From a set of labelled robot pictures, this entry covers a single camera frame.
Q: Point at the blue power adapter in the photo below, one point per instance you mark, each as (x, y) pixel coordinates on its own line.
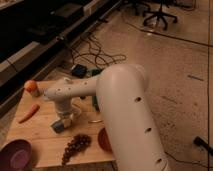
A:
(79, 71)

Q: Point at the orange carrot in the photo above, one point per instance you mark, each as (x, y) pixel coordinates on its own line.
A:
(30, 113)

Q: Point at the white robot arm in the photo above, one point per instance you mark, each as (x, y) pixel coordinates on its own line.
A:
(120, 91)

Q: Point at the black object on floor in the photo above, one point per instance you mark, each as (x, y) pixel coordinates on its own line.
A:
(200, 142)

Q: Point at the green box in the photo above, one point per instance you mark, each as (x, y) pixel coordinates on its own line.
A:
(95, 72)

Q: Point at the red-brown plate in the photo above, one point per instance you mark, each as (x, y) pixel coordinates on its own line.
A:
(103, 141)

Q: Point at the black office chair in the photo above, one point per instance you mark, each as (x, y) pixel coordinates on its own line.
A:
(158, 15)

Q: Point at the purple bowl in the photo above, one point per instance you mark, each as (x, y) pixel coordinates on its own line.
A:
(15, 156)

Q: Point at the dark grape bunch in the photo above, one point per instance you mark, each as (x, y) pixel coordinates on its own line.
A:
(78, 144)

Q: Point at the orange-capped bottle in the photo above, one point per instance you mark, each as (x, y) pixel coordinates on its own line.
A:
(32, 88)

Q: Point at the black laptop on shelf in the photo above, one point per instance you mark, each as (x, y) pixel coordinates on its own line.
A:
(70, 11)

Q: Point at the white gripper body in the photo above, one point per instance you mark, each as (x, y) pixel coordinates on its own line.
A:
(65, 114)

